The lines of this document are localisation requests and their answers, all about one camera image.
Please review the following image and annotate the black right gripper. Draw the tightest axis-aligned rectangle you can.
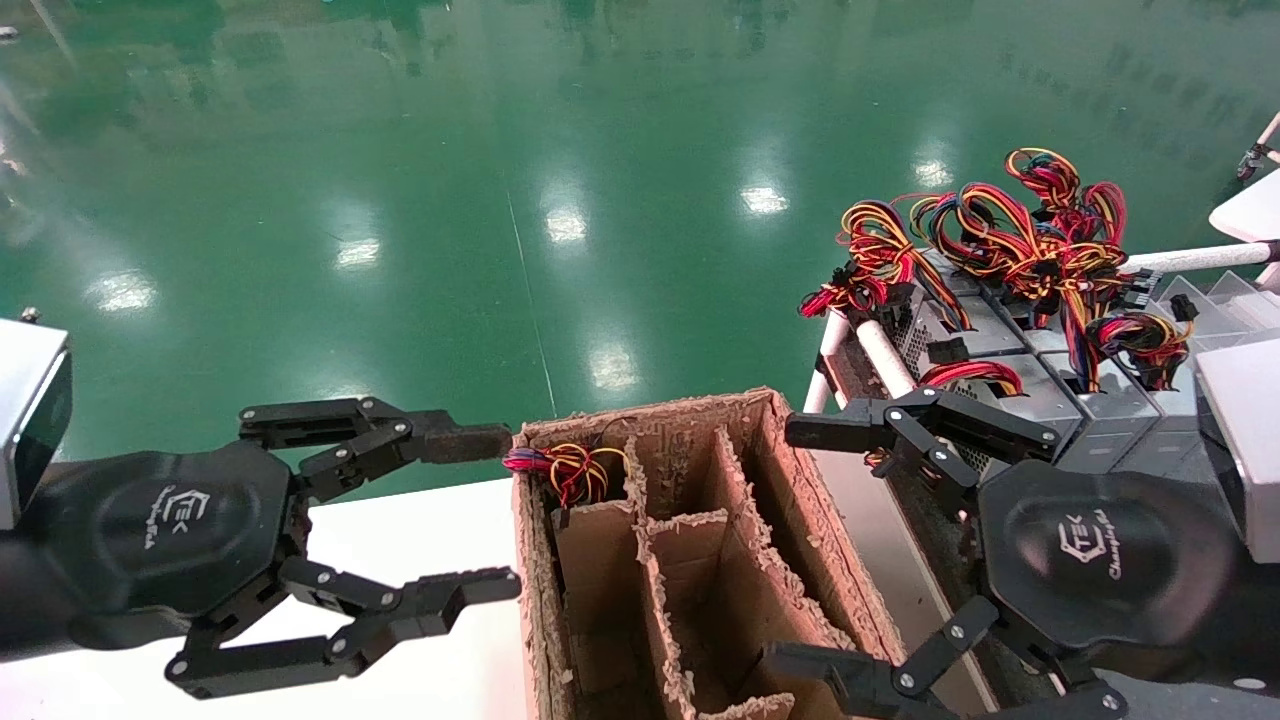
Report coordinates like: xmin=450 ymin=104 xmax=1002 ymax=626
xmin=765 ymin=385 xmax=1241 ymax=720

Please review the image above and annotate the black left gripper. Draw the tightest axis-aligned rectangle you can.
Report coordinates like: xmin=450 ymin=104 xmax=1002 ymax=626
xmin=25 ymin=396 xmax=523 ymax=701

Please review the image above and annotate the worn brown cardboard box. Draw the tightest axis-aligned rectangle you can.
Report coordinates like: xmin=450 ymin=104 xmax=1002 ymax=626
xmin=510 ymin=388 xmax=906 ymax=720

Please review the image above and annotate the brown cardboard divider insert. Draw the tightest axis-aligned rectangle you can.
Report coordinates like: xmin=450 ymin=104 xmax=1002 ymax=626
xmin=550 ymin=425 xmax=861 ymax=720

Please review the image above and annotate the grey metal power supply case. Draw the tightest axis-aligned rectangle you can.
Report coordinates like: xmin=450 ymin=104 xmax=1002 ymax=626
xmin=1150 ymin=270 xmax=1280 ymax=346

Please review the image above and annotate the white table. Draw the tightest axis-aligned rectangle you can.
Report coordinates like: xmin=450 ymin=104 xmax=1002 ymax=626
xmin=1208 ymin=168 xmax=1280 ymax=243

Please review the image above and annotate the white pipe with black joint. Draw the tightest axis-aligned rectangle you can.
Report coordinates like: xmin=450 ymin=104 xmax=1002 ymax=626
xmin=1237 ymin=110 xmax=1280 ymax=183

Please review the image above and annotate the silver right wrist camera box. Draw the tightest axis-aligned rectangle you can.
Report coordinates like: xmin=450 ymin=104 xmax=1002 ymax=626
xmin=1195 ymin=338 xmax=1280 ymax=563

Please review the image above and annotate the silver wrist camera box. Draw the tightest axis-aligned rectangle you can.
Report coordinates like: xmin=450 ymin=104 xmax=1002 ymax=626
xmin=0 ymin=308 xmax=73 ymax=531
xmin=1195 ymin=338 xmax=1280 ymax=563

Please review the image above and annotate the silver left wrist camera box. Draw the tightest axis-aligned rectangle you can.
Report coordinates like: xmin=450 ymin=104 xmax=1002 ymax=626
xmin=0 ymin=308 xmax=73 ymax=531

